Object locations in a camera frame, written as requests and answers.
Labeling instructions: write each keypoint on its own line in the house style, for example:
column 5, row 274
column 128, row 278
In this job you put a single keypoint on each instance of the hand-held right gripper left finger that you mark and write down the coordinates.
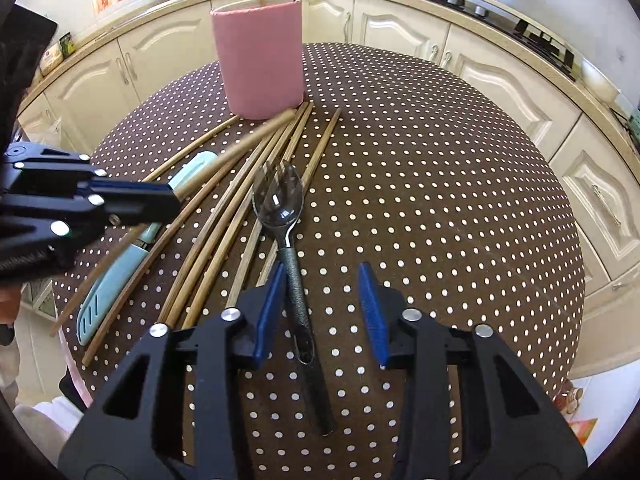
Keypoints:
column 270, row 305

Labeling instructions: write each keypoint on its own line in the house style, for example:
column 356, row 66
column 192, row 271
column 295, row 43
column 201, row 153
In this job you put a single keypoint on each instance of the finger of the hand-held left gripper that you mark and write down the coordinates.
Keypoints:
column 140, row 194
column 145, row 212

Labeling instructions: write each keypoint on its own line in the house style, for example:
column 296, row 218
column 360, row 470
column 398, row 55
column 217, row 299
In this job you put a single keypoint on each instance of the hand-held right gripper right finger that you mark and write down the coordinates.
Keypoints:
column 372, row 310

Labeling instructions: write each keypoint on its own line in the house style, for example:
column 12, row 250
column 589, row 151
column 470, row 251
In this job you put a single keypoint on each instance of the light blue sheathed knife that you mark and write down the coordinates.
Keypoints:
column 107, row 300

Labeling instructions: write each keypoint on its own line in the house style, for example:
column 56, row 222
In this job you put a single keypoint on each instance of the pile of bamboo chopsticks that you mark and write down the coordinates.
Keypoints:
column 324, row 141

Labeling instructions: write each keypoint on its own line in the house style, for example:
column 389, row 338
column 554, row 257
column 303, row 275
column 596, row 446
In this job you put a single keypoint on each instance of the pink cylindrical utensil holder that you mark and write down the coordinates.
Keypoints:
column 260, row 60

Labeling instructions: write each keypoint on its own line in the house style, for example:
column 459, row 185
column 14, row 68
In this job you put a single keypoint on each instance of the brown polka dot tablecloth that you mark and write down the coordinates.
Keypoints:
column 425, row 210

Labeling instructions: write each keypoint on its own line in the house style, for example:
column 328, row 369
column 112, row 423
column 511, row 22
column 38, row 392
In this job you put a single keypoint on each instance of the glass jar with white lid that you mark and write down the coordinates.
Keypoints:
column 51, row 57

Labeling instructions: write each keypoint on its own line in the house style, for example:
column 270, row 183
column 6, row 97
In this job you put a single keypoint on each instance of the small green bottle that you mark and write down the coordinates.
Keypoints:
column 66, row 45

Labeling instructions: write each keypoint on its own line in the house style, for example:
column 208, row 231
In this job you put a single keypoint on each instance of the white bowl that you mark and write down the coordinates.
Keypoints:
column 600, row 80

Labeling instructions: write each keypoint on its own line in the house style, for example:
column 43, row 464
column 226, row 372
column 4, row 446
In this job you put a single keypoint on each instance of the black glass gas hob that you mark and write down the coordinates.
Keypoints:
column 500, row 12

